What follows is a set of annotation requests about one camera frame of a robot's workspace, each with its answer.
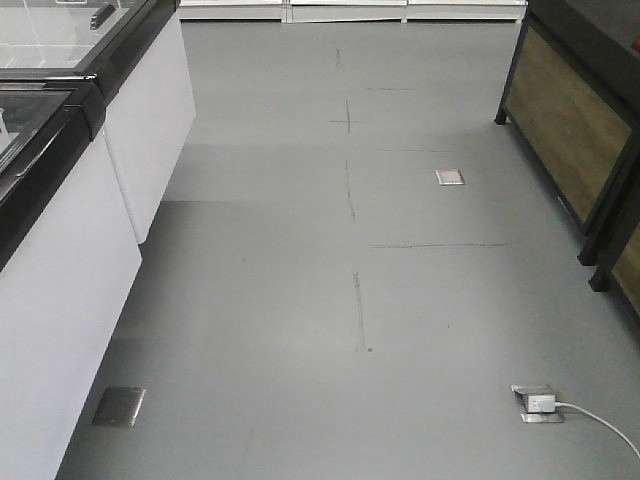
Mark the closed steel floor socket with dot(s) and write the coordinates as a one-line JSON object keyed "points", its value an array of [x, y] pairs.
{"points": [[449, 177]]}

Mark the white store shelving unit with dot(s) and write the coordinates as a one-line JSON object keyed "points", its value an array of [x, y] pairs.
{"points": [[322, 11]]}

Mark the near white chest freezer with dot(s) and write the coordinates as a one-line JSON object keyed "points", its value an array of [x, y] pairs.
{"points": [[69, 257]]}

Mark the white chest freezer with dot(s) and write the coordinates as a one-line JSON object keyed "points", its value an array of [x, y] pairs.
{"points": [[133, 53], [69, 257]]}

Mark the open floor socket box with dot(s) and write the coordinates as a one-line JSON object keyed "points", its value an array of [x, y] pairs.
{"points": [[520, 390]]}

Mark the dark steel floor plate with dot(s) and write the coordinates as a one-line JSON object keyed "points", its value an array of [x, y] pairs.
{"points": [[119, 407]]}

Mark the far white chest freezer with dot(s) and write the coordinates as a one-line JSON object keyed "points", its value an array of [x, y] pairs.
{"points": [[133, 53]]}

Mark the white power adapter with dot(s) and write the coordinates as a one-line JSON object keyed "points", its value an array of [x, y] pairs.
{"points": [[539, 403]]}

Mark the wooden panel display stand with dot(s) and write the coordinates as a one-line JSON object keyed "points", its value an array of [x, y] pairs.
{"points": [[572, 93]]}

